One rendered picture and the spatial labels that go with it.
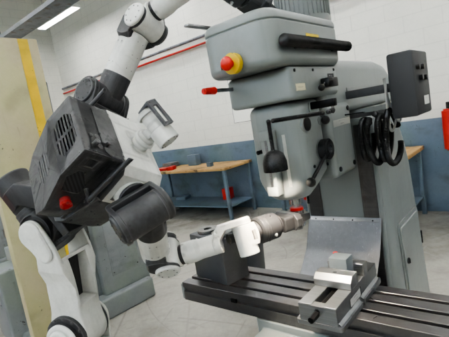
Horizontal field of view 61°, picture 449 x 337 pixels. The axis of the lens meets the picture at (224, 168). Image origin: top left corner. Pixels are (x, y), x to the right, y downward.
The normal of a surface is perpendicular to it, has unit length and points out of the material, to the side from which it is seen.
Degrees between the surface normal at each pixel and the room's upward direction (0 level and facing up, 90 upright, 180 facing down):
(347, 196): 90
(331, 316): 90
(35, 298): 90
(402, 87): 90
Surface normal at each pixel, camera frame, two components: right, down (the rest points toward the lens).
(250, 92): -0.63, 0.20
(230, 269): 0.62, -0.01
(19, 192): -0.29, 0.16
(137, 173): 0.81, 0.04
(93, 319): 0.91, -0.27
